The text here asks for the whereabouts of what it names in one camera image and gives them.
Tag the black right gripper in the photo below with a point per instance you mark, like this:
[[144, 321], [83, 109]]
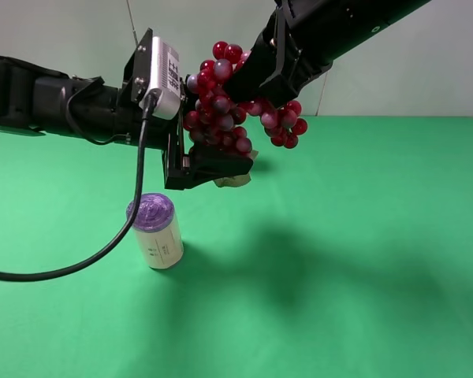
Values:
[[278, 68]]

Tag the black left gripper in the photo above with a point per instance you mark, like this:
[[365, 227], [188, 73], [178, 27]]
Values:
[[181, 171]]

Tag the red artificial grape bunch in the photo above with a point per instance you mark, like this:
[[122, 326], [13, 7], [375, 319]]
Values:
[[216, 120]]

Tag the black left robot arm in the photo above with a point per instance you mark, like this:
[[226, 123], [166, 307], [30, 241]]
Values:
[[36, 100]]

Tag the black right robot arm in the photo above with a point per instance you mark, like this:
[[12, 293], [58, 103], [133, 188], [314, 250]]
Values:
[[302, 39]]

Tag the blue cap yogurt bottle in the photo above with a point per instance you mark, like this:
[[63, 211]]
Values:
[[240, 180]]

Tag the purple garbage bag roll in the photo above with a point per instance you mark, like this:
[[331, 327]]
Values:
[[157, 231]]

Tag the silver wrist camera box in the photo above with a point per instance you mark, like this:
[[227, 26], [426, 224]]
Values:
[[153, 68]]

